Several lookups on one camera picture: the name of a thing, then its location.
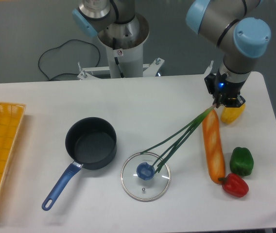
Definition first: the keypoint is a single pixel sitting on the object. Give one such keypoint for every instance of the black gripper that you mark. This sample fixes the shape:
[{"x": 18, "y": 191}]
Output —
[{"x": 228, "y": 94}]

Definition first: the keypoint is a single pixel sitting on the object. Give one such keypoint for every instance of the green onion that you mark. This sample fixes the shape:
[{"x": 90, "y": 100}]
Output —
[{"x": 188, "y": 131}]

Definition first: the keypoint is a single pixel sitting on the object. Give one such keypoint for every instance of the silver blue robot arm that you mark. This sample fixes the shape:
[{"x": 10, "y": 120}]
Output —
[{"x": 223, "y": 22}]

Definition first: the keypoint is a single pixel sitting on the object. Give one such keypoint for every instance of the yellow bell pepper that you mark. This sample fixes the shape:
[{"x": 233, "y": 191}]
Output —
[{"x": 230, "y": 114}]

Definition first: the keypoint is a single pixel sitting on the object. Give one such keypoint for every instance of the orange baguette bread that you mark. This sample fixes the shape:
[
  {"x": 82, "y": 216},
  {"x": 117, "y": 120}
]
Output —
[{"x": 213, "y": 147}]

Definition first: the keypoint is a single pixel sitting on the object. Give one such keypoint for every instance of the green bell pepper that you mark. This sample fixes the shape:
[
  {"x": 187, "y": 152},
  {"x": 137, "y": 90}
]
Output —
[{"x": 241, "y": 161}]

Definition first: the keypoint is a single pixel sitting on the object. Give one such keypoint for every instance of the red bell pepper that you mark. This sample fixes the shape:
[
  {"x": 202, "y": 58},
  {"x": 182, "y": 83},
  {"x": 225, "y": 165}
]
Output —
[{"x": 234, "y": 185}]

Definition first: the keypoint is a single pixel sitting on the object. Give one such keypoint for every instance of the glass lid with blue knob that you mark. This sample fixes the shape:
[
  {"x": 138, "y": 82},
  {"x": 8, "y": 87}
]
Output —
[{"x": 141, "y": 181}]

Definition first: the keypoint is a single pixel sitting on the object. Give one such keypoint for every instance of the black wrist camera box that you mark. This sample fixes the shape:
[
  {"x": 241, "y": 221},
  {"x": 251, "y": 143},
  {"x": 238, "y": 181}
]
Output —
[{"x": 210, "y": 83}]

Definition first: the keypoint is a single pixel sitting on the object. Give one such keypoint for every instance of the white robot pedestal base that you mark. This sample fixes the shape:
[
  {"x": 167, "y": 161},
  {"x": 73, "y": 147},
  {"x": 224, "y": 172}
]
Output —
[{"x": 124, "y": 50}]

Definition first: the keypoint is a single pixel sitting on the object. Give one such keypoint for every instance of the dark pot with blue handle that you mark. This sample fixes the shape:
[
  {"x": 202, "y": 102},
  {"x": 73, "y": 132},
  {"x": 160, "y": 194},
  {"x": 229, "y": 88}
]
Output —
[{"x": 92, "y": 144}]

